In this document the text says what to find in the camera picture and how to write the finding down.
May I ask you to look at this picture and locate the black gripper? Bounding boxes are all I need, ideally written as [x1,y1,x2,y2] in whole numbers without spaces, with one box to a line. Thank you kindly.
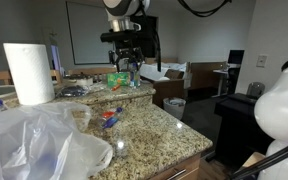
[109,41,144,73]

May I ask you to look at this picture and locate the clear plastic bag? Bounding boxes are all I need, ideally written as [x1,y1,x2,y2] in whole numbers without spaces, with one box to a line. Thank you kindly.
[0,101,114,180]

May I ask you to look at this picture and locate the black item in clear bag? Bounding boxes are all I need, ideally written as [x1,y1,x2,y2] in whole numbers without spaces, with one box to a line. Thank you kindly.
[57,84,89,99]

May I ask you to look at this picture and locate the green floral tissue box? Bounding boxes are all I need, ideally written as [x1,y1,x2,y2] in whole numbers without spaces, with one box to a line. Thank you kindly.
[107,72,132,88]

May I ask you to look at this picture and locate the white bed sheet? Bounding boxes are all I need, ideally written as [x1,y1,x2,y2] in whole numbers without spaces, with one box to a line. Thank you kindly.
[140,61,189,82]

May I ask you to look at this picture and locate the white projector screen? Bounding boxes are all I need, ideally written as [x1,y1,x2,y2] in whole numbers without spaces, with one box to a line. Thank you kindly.
[65,1,115,66]

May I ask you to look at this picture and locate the white bowl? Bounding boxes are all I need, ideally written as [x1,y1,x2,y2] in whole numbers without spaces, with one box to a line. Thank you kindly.
[63,74,95,89]

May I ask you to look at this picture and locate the grey trash can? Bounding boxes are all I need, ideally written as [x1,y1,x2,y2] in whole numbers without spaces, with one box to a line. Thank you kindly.
[162,96,187,121]

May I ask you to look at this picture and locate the white desk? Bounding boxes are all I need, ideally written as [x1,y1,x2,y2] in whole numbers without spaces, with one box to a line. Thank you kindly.
[212,68,231,98]

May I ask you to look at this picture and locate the white paper towel roll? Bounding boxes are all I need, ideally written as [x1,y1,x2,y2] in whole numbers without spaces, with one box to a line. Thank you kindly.
[2,42,56,107]

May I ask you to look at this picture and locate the black office chair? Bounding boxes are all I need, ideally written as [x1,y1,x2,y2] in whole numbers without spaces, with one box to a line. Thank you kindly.
[225,64,241,96]

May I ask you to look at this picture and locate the black computer monitor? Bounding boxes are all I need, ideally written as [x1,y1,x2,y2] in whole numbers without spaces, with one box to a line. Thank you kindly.
[227,49,246,65]

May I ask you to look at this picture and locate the wooden drawer front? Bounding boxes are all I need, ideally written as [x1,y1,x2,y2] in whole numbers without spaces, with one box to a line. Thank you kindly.
[148,153,204,180]

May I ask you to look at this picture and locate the black cabinet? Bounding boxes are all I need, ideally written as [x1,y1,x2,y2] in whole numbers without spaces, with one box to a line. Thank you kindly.
[213,92,273,169]

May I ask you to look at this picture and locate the grey round object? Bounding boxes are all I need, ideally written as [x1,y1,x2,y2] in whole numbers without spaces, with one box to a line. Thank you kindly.
[245,81,266,100]

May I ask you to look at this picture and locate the brown cardboard box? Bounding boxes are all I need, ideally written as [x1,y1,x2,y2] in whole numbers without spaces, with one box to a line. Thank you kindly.
[241,151,267,170]

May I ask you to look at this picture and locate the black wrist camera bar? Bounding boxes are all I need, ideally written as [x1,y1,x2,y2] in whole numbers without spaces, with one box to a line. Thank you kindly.
[99,29,142,44]

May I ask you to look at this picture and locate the wooden bed frame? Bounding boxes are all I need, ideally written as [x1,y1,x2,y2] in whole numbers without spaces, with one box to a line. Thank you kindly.
[145,57,229,108]

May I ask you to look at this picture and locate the metal drawer handle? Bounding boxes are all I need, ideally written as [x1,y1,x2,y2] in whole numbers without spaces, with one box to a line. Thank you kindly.
[165,168,188,180]

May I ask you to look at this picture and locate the white light switch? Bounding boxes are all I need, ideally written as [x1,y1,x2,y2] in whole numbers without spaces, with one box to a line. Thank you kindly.
[255,53,269,69]

